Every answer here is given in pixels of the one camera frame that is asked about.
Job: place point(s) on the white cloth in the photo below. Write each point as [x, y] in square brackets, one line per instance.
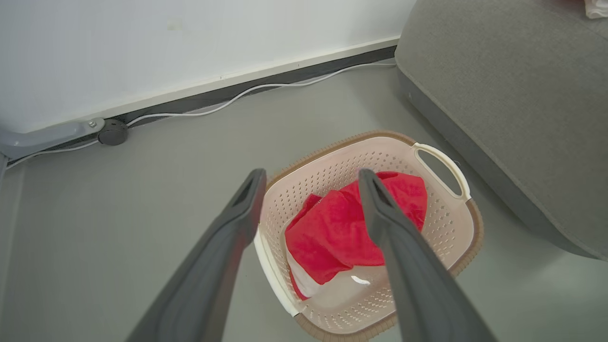
[596, 8]

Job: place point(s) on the black caster wheel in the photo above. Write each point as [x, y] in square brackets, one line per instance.
[113, 133]

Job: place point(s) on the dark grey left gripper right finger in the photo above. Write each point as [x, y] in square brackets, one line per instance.
[422, 294]

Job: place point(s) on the cream perforated laundry basket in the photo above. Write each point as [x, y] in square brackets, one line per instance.
[441, 228]

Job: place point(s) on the pale partition bottom rail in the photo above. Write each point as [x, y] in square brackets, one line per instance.
[285, 66]

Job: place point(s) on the red cloth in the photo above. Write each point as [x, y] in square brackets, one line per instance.
[332, 232]

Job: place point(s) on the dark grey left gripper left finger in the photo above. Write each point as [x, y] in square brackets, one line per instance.
[204, 285]

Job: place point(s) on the grey fabric sofa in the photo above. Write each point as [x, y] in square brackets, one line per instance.
[498, 95]

